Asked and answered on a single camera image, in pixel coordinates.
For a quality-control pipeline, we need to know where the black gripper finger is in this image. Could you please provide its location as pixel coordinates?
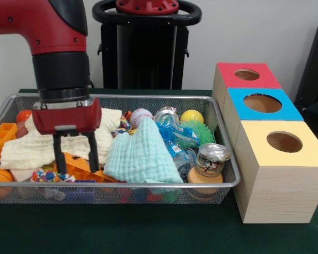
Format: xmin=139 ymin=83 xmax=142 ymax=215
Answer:
xmin=84 ymin=131 xmax=100 ymax=173
xmin=52 ymin=131 xmax=68 ymax=175

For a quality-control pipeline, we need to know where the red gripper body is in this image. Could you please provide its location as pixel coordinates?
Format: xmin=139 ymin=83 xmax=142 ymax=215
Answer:
xmin=31 ymin=98 xmax=103 ymax=135

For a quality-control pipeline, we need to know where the colourful knotted rope toy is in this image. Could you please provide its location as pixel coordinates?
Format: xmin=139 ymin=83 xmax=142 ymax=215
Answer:
xmin=30 ymin=169 xmax=76 ymax=184

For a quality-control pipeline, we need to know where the silver mesh bin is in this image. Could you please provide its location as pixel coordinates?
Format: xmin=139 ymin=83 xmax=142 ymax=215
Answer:
xmin=0 ymin=93 xmax=241 ymax=205

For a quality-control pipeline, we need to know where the wooden three-hole box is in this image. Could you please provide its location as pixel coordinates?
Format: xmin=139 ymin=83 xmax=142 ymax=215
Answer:
xmin=211 ymin=62 xmax=318 ymax=224

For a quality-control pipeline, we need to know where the orange plastic toy block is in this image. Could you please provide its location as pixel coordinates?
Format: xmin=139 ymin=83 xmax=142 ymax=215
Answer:
xmin=52 ymin=151 xmax=118 ymax=184

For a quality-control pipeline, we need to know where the cream muslin cloth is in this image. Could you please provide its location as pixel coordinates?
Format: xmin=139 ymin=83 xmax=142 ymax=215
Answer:
xmin=0 ymin=107 xmax=123 ymax=170

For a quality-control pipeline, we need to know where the red-orange ball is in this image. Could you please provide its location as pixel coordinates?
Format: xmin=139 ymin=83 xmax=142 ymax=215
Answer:
xmin=15 ymin=109 xmax=33 ymax=124

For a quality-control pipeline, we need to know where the mint green muslin cloth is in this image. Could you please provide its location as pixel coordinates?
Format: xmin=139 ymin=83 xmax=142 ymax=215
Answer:
xmin=103 ymin=116 xmax=184 ymax=184

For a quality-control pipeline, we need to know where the white baseball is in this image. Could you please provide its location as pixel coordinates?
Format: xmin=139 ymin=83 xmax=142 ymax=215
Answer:
xmin=129 ymin=108 xmax=154 ymax=130

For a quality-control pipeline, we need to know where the orange plastic grid tray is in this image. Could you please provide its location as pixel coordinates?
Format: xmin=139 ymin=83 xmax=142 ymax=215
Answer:
xmin=0 ymin=122 xmax=19 ymax=170

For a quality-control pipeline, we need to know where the dark green table cloth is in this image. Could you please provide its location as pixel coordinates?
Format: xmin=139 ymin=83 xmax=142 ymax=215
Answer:
xmin=0 ymin=88 xmax=318 ymax=254

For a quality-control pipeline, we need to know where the yellow ball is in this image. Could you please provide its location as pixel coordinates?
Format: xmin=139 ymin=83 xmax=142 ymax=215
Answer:
xmin=180 ymin=109 xmax=205 ymax=124

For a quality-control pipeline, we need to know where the green spiky ball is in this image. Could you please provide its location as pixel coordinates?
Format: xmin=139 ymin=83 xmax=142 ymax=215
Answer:
xmin=179 ymin=119 xmax=216 ymax=147

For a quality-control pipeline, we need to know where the crushed drink can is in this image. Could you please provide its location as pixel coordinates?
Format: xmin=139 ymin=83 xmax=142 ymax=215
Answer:
xmin=195 ymin=143 xmax=232 ymax=178

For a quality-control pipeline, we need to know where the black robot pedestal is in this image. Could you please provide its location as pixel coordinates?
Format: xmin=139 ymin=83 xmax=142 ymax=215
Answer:
xmin=92 ymin=0 xmax=202 ymax=90

